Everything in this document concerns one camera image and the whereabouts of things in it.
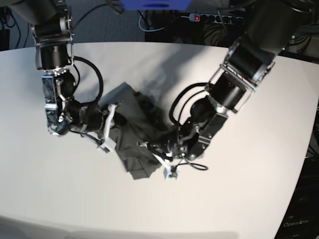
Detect grey T-shirt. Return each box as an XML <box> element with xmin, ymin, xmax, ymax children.
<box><xmin>100</xmin><ymin>83</ymin><xmax>168</xmax><ymax>180</ymax></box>

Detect black OpenArm case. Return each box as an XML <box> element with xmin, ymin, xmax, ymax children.
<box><xmin>275</xmin><ymin>156</ymin><xmax>319</xmax><ymax>239</ymax></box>

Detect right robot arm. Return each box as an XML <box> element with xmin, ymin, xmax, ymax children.
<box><xmin>4</xmin><ymin>0</ymin><xmax>105</xmax><ymax>138</ymax></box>

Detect blue plastic box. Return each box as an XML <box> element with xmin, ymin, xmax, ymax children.
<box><xmin>121</xmin><ymin>0</ymin><xmax>191</xmax><ymax>10</ymax></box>

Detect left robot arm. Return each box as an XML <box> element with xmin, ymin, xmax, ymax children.
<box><xmin>147</xmin><ymin>0</ymin><xmax>317</xmax><ymax>161</ymax></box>

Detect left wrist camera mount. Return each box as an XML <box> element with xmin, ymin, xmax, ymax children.
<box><xmin>96</xmin><ymin>103</ymin><xmax>121</xmax><ymax>153</ymax></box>

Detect black power strip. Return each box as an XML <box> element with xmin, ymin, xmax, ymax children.
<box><xmin>186</xmin><ymin>13</ymin><xmax>245</xmax><ymax>25</ymax></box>

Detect white cable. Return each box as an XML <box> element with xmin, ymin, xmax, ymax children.
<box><xmin>139</xmin><ymin>9</ymin><xmax>167</xmax><ymax>32</ymax></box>

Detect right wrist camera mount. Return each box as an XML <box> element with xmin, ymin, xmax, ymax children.
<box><xmin>137</xmin><ymin>142</ymin><xmax>186</xmax><ymax>180</ymax></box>

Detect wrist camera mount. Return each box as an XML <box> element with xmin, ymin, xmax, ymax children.
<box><xmin>137</xmin><ymin>142</ymin><xmax>186</xmax><ymax>180</ymax></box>
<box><xmin>96</xmin><ymin>103</ymin><xmax>121</xmax><ymax>153</ymax></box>

